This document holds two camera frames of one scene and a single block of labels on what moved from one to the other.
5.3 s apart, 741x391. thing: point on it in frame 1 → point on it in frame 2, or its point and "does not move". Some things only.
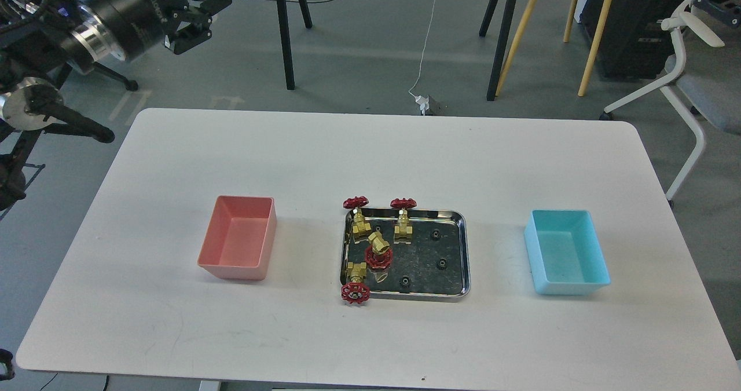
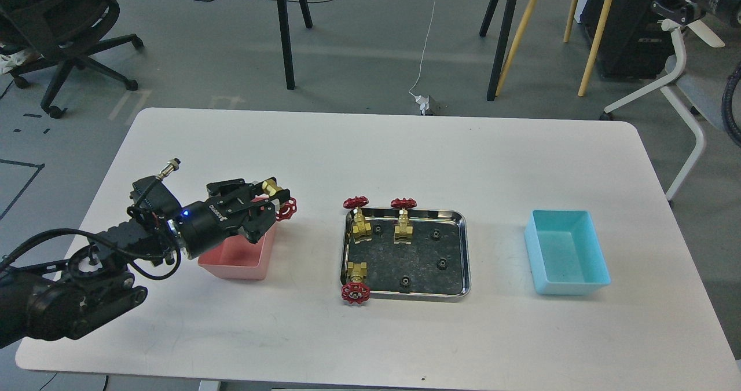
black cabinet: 633,45 does not move
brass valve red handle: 379,255 → 287,209
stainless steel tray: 435,266 does not move
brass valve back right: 403,230 does not move
